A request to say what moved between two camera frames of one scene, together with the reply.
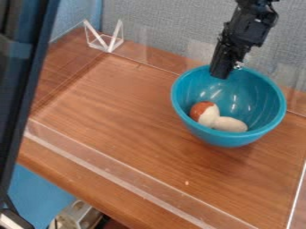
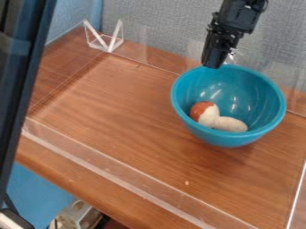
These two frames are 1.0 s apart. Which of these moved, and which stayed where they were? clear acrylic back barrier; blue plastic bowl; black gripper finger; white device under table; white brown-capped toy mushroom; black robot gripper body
Moved: black gripper finger; black robot gripper body
Stayed: white brown-capped toy mushroom; white device under table; blue plastic bowl; clear acrylic back barrier
